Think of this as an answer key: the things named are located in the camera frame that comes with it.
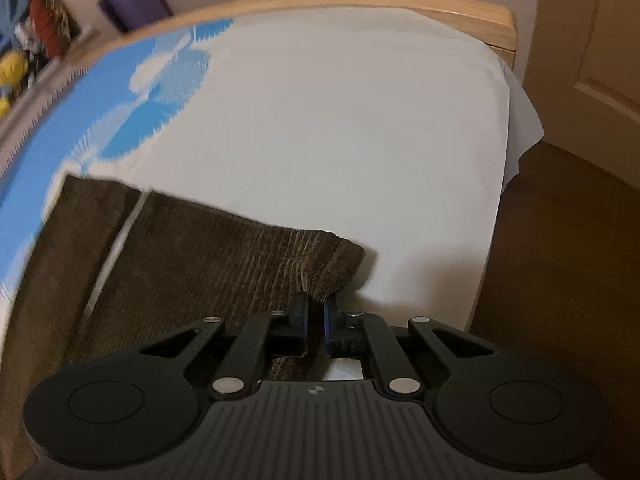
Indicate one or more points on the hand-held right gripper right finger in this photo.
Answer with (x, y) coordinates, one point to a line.
(330, 327)

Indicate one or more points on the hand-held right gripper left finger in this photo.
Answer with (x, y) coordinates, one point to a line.
(302, 322)

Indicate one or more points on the blue and white printed bedsheet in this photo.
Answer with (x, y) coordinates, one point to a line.
(325, 135)

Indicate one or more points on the wooden door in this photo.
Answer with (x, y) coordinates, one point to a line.
(600, 35)

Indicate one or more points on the wooden bed frame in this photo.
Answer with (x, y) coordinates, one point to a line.
(350, 0)

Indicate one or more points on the red patterned item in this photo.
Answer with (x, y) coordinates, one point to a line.
(52, 22)

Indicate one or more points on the purple rolled mat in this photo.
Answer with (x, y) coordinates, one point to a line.
(135, 0)

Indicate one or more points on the yellow toy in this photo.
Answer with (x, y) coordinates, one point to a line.
(11, 70)

